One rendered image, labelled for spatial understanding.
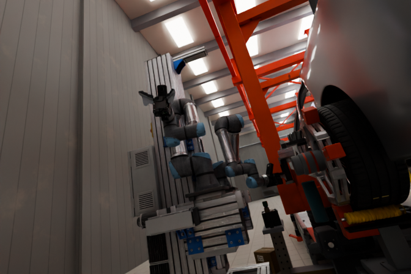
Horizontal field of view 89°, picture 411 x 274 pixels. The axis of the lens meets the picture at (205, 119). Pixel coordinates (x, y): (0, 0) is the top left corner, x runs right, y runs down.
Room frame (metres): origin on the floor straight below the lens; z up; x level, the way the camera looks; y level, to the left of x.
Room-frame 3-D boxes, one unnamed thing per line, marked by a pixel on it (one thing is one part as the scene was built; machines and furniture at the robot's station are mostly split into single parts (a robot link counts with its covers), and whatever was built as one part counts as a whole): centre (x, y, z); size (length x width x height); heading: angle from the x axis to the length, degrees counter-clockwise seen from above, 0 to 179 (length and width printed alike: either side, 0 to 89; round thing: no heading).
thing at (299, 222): (3.20, -0.93, 0.28); 2.47 x 0.09 x 0.22; 165
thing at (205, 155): (1.33, 0.09, 0.98); 0.13 x 0.12 x 0.14; 94
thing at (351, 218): (1.28, -0.75, 0.51); 0.29 x 0.06 x 0.06; 75
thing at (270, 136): (1.99, -0.57, 1.75); 0.19 x 0.16 x 2.45; 165
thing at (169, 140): (1.06, 0.18, 1.12); 0.11 x 0.08 x 0.11; 94
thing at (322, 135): (1.42, -0.68, 0.85); 0.54 x 0.07 x 0.54; 165
